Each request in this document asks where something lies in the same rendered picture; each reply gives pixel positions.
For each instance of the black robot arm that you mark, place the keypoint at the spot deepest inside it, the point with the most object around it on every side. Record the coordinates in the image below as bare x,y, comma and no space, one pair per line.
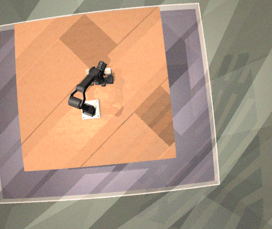
95,74

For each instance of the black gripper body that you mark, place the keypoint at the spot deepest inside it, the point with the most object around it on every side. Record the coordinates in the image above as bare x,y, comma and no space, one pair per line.
108,79

